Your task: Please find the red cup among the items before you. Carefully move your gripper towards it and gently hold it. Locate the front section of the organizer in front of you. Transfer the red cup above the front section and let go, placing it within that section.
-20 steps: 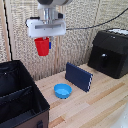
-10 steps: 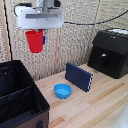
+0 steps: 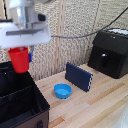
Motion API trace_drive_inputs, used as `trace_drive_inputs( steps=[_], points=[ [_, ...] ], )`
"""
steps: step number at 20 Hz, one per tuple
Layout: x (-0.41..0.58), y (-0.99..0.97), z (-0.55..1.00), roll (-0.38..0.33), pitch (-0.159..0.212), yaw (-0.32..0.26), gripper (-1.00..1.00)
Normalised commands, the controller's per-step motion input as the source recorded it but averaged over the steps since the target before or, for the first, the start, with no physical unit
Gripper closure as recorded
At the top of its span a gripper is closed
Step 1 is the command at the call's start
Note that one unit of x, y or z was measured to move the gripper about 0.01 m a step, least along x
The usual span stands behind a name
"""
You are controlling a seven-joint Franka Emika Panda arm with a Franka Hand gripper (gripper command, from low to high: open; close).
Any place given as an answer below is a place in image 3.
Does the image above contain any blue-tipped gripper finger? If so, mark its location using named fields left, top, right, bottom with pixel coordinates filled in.
left=28, top=45, right=35, bottom=64

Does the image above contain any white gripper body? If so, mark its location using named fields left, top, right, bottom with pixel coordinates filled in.
left=0, top=19, right=53, bottom=50

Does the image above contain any black box appliance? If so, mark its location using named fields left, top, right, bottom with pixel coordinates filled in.
left=87, top=28, right=128, bottom=80

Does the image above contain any blue plastic bowl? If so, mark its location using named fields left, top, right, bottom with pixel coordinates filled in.
left=53, top=83, right=73, bottom=100

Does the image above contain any black cable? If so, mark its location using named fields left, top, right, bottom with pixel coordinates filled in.
left=50, top=6, right=128, bottom=40

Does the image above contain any dark blue flat box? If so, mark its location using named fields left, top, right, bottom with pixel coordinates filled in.
left=64, top=61, right=94, bottom=93

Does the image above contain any black fabric storage bin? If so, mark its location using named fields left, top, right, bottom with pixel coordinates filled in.
left=0, top=60, right=51, bottom=128

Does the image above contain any red plastic cup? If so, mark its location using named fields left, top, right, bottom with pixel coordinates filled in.
left=7, top=46, right=30, bottom=74

